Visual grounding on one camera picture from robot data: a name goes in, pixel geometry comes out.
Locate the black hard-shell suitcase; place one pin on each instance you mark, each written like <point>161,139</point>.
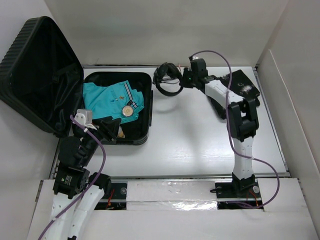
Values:
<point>42,79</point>

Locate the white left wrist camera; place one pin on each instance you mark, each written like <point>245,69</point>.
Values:
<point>84,117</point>

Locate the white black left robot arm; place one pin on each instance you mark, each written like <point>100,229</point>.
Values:
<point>76,191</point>

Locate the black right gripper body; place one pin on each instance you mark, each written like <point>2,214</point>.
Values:
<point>188,78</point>

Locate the black white tie-dye shirt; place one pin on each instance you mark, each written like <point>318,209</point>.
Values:
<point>242,86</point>

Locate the turquoise shorts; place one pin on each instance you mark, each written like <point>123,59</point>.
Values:
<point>108,101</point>

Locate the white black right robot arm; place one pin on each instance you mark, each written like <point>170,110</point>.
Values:
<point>241,120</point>

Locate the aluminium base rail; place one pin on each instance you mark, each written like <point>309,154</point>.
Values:
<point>180,192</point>

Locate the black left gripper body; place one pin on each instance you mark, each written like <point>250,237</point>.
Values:
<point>106,132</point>

